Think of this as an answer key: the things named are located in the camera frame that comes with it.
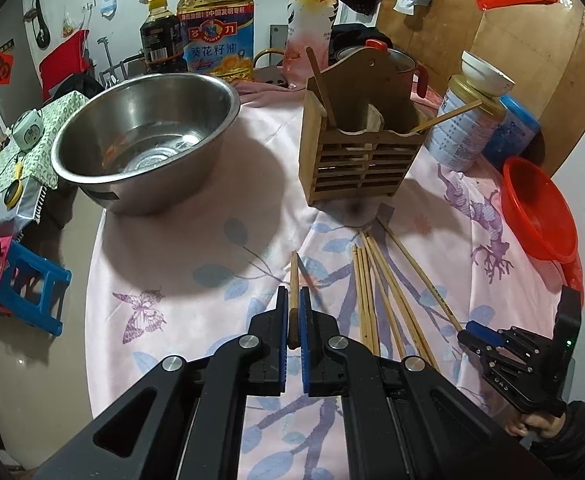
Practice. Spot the yellow round gadget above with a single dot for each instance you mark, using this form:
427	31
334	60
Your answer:
12	195

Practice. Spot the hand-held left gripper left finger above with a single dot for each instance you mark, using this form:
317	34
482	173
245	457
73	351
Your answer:
282	345

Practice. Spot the red cloth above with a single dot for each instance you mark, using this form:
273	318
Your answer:
65	60

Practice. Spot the pink drink bottle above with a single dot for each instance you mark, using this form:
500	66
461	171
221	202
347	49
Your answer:
310	20

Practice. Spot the wooden chopstick holder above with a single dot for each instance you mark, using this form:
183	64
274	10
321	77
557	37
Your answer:
362	170

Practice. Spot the large cooking oil bottle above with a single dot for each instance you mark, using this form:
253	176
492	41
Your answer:
217	35

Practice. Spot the single wooden chopstick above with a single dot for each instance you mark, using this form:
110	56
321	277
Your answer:
294	285

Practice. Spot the milk powder can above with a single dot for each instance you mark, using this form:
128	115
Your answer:
455	135

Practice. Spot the pink floral tablecloth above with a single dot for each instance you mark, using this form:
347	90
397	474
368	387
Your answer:
197	260

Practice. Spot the dark soy sauce bottle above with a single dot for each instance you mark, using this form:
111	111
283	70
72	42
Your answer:
160	40

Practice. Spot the blue plastic stool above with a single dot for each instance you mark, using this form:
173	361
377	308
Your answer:
47	280

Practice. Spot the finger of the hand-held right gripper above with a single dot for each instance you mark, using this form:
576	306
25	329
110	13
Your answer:
507	380
482	332

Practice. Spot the white ceramic bowl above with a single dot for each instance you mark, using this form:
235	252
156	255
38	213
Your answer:
482	77

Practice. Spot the pile of bamboo chopsticks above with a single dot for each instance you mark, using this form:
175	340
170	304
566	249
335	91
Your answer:
367	300

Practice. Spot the small pale green appliance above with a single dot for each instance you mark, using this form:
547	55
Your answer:
28	132

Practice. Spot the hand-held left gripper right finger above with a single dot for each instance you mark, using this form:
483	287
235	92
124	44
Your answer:
306	345

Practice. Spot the red plastic colander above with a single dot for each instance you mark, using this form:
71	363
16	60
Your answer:
537	210

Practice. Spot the person's right hand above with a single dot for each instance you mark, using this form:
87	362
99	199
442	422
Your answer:
520	426

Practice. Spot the stainless steel bowl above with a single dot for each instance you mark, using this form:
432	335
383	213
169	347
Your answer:
147	125

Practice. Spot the green patterned cloth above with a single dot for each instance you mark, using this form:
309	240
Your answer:
57	125

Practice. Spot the dark brown chopstick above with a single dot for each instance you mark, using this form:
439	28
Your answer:
321	91

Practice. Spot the pale slanted chopstick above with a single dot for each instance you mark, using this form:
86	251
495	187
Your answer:
447	117

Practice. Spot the black garment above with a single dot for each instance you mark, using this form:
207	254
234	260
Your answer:
352	35

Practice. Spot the blue lidded canister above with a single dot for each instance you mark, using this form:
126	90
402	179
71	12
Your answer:
515	135

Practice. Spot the red door sticker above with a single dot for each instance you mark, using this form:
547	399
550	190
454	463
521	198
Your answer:
1	69

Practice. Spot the plywood board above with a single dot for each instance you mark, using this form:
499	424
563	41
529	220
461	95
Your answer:
537	50

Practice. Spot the person's right forearm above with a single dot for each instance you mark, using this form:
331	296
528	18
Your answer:
582	445

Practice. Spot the red electric pot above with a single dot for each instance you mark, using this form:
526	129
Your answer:
402	62

